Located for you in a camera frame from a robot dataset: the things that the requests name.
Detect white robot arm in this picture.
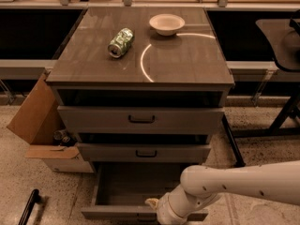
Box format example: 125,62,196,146
145,161,300,225

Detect grey drawer cabinet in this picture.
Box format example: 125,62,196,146
45,6,235,177

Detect grey drawer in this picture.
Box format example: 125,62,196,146
77,143,211,163
58,106,224,135
81,162,209,223

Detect grey top drawer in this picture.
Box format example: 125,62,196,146
58,106,224,135

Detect open cardboard box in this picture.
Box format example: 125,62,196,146
7,74,93,173

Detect black table stand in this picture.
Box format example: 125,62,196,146
220,9,300,169

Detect black bar handle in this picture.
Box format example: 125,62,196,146
18,189,41,225

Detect grey bottom drawer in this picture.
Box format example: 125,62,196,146
81,162,209,223

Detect cans inside cardboard box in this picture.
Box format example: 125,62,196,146
53,129,70,143

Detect crushed green soda can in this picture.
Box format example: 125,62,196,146
108,28,134,58

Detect white bowl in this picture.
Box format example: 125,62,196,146
149,14,185,36

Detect grey middle drawer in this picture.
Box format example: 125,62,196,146
77,143,211,163

